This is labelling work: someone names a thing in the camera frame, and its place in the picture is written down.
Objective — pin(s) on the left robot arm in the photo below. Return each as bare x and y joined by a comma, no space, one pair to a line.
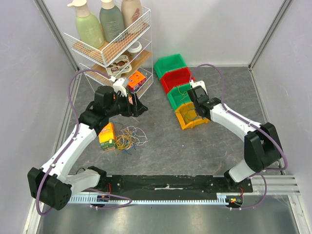
51,184

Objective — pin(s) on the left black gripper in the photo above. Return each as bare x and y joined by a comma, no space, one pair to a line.
137,108

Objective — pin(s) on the white slotted cable duct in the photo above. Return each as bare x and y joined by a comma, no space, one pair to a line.
100,199

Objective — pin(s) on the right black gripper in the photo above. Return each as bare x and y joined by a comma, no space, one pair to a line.
202,112

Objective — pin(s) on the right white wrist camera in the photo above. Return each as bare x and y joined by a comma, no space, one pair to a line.
200,83

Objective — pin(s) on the far green plastic bin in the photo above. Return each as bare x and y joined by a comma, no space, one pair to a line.
169,63

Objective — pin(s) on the paper cup with lid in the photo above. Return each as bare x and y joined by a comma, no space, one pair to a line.
136,47

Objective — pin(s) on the near green plastic bin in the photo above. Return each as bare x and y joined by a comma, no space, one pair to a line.
179,95

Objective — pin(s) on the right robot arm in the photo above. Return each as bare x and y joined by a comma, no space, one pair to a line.
262,146

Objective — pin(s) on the light green pump bottle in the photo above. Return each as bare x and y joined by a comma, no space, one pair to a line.
87,24

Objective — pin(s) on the red plastic bin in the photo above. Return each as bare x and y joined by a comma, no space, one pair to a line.
175,78

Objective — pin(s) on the white wire shelf rack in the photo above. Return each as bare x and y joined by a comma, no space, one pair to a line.
100,58

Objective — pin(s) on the green plastic bin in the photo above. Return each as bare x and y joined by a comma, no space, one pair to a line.
169,63
179,95

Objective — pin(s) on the dark green bottle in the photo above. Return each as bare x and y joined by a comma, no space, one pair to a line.
111,20

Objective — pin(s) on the beige brown bottle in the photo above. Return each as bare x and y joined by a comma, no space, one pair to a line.
131,12

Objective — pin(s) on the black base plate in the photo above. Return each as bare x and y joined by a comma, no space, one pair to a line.
210,183

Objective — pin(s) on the yogurt multipack carton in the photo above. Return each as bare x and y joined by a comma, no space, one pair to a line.
119,67

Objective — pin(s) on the orange green juice carton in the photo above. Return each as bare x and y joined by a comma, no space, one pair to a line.
107,137

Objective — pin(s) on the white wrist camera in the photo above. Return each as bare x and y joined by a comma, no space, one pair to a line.
200,83
120,85

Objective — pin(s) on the orange purple box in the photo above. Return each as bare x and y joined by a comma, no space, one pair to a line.
136,80

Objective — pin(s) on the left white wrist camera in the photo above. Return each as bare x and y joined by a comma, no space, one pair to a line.
120,85

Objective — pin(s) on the yellow plastic bin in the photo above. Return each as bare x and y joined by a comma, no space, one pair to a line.
187,116

